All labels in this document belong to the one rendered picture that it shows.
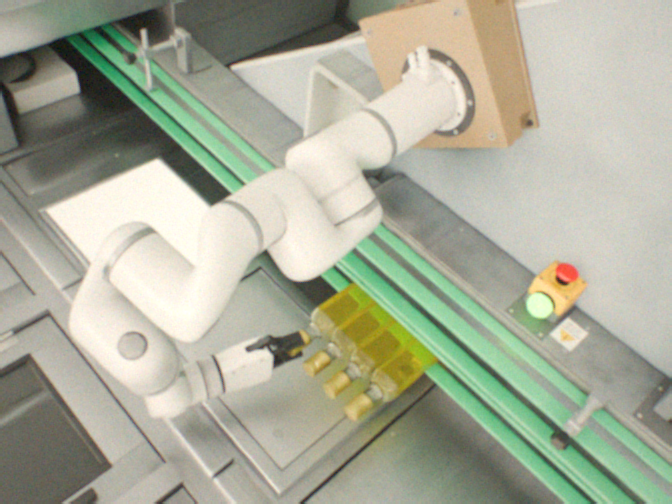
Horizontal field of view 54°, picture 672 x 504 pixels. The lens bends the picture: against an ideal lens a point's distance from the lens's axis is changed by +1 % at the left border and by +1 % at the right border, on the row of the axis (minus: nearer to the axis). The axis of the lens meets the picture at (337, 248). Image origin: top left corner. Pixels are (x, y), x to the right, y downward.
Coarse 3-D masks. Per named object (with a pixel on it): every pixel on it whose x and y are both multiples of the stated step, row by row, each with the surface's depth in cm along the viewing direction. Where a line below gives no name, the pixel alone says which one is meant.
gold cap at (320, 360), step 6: (318, 354) 126; (324, 354) 126; (306, 360) 126; (312, 360) 125; (318, 360) 125; (324, 360) 126; (330, 360) 126; (306, 366) 125; (312, 366) 124; (318, 366) 125; (324, 366) 126; (306, 372) 127; (312, 372) 124; (318, 372) 125
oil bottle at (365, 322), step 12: (360, 312) 132; (372, 312) 132; (384, 312) 133; (348, 324) 130; (360, 324) 130; (372, 324) 131; (384, 324) 132; (336, 336) 128; (348, 336) 128; (360, 336) 128; (348, 348) 127
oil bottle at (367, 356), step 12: (396, 324) 131; (372, 336) 129; (384, 336) 129; (396, 336) 130; (408, 336) 130; (360, 348) 127; (372, 348) 127; (384, 348) 127; (396, 348) 128; (360, 360) 125; (372, 360) 125; (384, 360) 127; (360, 372) 126; (372, 372) 126
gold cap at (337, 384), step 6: (342, 372) 124; (330, 378) 124; (336, 378) 123; (342, 378) 123; (348, 378) 124; (324, 384) 123; (330, 384) 122; (336, 384) 123; (342, 384) 123; (348, 384) 124; (324, 390) 124; (330, 390) 122; (336, 390) 122; (342, 390) 123; (330, 396) 124; (336, 396) 123
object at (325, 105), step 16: (320, 80) 137; (336, 80) 129; (320, 96) 140; (336, 96) 143; (352, 96) 128; (320, 112) 144; (336, 112) 146; (352, 112) 142; (304, 128) 145; (320, 128) 147
